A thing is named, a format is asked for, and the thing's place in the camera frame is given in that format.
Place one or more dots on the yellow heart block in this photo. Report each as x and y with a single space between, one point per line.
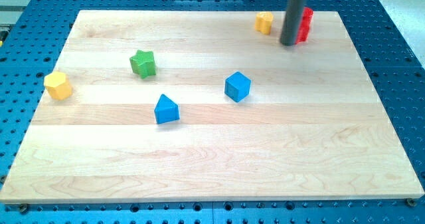
263 22

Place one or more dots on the blue cube block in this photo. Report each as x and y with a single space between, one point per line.
237 86

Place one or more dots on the blue triangle block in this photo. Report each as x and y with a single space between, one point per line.
166 110

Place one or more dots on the green star block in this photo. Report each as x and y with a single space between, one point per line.
143 63

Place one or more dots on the wooden board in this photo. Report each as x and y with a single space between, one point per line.
312 127

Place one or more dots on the red block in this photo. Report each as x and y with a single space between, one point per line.
304 27

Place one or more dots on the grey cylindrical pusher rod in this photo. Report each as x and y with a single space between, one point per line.
292 22

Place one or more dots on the yellow hexagon block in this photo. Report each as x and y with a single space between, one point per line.
58 85

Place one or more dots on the left board clamp screw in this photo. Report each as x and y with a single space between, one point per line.
23 208

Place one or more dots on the board clamp screw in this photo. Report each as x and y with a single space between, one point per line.
23 208
411 202

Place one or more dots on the right board clamp screw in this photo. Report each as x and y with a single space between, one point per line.
411 202

